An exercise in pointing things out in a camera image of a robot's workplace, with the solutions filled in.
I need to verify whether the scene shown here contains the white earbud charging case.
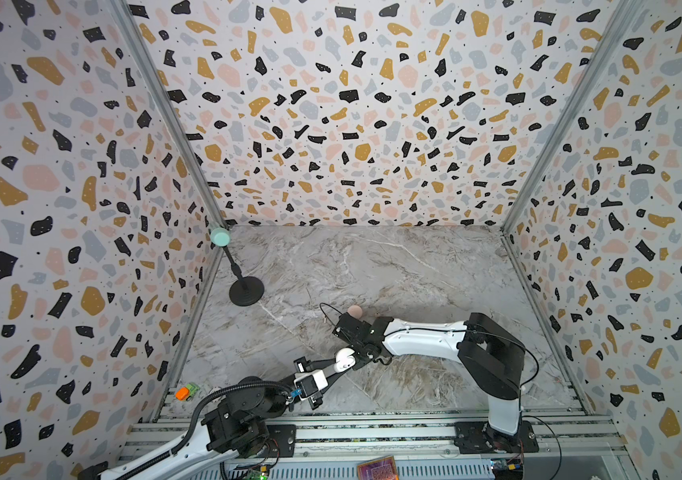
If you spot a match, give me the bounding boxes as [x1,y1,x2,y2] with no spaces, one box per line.
[334,347,356,373]

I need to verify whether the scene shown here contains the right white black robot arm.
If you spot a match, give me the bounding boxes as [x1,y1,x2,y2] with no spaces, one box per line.
[334,312,527,437]

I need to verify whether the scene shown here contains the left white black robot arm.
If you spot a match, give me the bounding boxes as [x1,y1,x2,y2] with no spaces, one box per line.
[78,348,356,479]

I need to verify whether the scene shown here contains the pink earbud charging case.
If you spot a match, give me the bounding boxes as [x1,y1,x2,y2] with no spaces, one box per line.
[347,305,363,319]

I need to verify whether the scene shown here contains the microphone stand with green ball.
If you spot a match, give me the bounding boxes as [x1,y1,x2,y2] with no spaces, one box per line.
[210,227,265,307]

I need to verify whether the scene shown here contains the pink circuit board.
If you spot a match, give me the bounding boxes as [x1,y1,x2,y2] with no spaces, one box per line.
[356,456,399,480]

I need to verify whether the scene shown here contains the small electronics board with leds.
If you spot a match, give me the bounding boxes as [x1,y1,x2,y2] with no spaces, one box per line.
[241,465,272,480]

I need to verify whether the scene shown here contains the orange green connector block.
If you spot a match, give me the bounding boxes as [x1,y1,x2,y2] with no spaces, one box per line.
[175,382,200,402]

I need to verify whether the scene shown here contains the right small electronics board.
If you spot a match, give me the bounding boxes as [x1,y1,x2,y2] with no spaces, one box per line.
[491,458,524,480]

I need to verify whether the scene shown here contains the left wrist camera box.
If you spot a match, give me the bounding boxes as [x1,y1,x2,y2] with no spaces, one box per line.
[293,369,328,400]

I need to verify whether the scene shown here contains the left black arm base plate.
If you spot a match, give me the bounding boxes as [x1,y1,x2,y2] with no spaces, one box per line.
[238,423,297,459]

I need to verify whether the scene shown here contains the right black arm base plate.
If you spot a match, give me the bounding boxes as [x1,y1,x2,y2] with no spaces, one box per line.
[454,421,540,454]

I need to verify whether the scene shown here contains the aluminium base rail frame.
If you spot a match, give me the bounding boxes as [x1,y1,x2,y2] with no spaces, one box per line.
[118,410,624,480]

